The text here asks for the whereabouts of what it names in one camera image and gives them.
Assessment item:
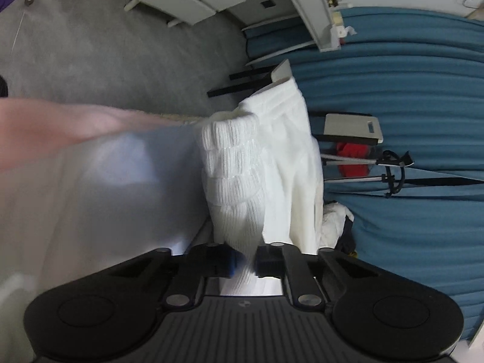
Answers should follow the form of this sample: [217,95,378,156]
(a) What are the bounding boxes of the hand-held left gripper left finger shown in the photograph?
[106,243,245,309]

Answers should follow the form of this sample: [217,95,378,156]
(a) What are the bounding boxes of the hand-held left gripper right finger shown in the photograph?
[254,241,382,308]

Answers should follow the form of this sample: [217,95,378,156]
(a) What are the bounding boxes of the white pants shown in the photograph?
[195,77,326,297]

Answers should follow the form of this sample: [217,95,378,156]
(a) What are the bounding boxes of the white puffy jacket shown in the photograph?
[321,202,355,251]

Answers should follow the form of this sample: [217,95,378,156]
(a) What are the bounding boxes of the black garment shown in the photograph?
[336,221,358,258]

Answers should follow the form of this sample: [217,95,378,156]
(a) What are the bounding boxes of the garment steamer stand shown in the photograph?
[321,150,417,199]

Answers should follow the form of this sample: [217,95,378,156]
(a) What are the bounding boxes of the red cloth item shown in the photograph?
[335,142,370,178]

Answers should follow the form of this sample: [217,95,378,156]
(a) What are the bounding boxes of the blue curtain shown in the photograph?
[323,179,484,350]
[242,5,484,186]

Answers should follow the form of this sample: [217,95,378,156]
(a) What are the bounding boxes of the white stool black legs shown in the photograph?
[207,59,294,99]

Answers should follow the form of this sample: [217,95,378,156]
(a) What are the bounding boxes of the pastel tie-dye duvet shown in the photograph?
[0,96,217,363]

